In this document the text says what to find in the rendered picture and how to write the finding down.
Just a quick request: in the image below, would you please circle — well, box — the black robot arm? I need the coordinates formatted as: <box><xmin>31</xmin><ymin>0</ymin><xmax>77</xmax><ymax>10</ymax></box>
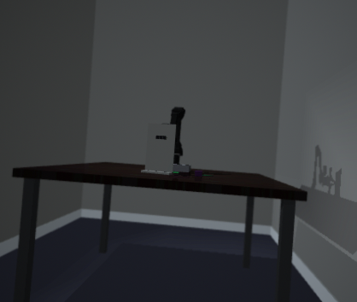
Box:
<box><xmin>170</xmin><ymin>107</ymin><xmax>185</xmax><ymax>165</ymax></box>

